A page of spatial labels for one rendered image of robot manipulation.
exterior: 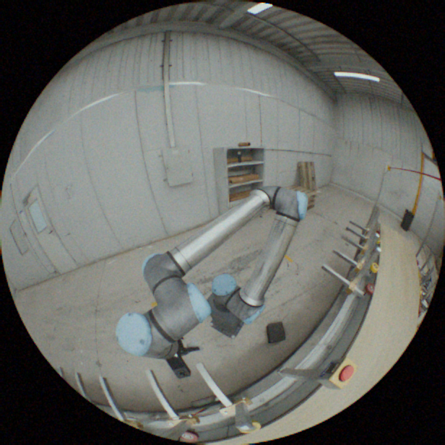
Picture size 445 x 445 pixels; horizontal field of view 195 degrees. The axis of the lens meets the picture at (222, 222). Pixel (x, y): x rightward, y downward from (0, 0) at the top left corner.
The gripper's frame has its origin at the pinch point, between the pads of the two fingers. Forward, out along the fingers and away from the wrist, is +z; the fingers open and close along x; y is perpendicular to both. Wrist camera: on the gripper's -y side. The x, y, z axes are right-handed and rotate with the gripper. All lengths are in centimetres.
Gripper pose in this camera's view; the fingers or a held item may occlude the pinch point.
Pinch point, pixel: (187, 355)
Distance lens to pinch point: 63.3
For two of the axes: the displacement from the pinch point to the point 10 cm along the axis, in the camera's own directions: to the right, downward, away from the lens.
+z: 0.8, 8.4, 5.4
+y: -4.5, -4.5, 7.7
